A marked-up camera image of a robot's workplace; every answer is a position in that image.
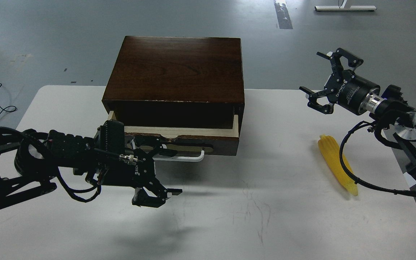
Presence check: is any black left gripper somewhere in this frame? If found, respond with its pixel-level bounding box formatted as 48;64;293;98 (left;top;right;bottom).
100;135;183;208

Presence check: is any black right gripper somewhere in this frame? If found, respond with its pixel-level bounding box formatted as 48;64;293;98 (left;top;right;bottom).
299;48;381;116

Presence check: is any wooden drawer with white handle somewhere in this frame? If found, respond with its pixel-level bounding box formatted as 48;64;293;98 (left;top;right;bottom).
106;110;243;161

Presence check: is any yellow toy corn cob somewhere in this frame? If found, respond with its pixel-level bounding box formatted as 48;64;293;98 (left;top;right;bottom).
317;135;359;196

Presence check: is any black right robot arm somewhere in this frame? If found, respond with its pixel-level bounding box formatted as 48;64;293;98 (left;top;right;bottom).
299;48;416;197

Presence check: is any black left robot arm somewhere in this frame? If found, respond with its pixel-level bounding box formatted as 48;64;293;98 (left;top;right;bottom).
0;120;183;210

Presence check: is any white metal stand base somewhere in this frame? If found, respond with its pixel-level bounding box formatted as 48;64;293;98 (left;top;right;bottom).
314;0;377;12

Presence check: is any grey floor tape strip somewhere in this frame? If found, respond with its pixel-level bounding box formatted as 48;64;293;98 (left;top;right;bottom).
274;0;293;30

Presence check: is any dark wooden cabinet box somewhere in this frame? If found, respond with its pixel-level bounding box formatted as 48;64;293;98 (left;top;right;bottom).
102;36;245;129

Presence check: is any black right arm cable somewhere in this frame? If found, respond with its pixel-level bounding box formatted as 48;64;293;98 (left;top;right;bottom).
339;121;416;199

